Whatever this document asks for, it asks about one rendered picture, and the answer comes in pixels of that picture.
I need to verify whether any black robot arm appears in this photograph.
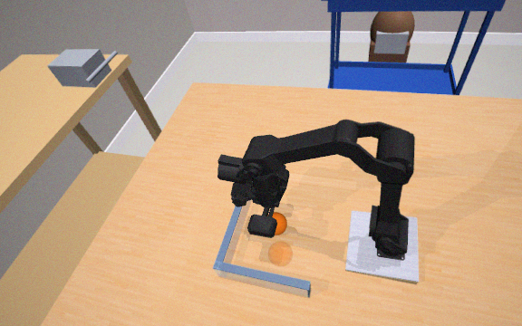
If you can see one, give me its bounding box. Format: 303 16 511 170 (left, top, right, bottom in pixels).
217 120 415 261

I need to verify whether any clear low walls forming corner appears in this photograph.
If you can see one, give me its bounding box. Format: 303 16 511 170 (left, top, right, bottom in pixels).
214 199 308 297

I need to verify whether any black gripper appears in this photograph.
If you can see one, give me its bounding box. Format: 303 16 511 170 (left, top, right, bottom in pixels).
247 169 289 238

